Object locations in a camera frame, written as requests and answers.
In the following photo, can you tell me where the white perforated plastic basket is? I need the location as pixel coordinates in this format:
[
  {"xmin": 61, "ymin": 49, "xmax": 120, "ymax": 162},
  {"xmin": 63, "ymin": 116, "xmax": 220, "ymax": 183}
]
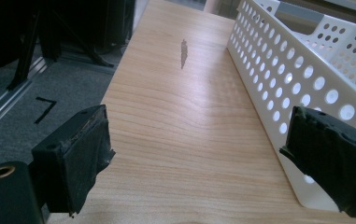
[{"xmin": 226, "ymin": 0, "xmax": 356, "ymax": 213}]

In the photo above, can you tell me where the black tape floor mark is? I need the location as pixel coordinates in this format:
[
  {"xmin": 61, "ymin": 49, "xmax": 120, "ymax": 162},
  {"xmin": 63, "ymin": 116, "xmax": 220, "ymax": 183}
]
[{"xmin": 34, "ymin": 96, "xmax": 57, "ymax": 125}]

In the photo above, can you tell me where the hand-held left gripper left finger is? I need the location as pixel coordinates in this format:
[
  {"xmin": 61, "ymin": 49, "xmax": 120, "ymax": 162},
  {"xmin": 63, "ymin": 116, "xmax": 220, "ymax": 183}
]
[{"xmin": 30, "ymin": 104, "xmax": 117, "ymax": 217}]

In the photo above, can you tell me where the metal floor rail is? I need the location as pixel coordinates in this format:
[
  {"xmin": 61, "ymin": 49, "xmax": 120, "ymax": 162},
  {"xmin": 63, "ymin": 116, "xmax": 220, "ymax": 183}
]
[{"xmin": 0, "ymin": 56, "xmax": 48, "ymax": 142}]

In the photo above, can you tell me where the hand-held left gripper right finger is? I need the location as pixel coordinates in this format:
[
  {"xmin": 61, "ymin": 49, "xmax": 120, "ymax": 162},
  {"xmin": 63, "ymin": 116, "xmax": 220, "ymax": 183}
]
[{"xmin": 278, "ymin": 105, "xmax": 356, "ymax": 218}]

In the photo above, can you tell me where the black tripod stand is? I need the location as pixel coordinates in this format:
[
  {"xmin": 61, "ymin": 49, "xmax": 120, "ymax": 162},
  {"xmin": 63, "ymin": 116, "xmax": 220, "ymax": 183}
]
[{"xmin": 7, "ymin": 0, "xmax": 115, "ymax": 91}]

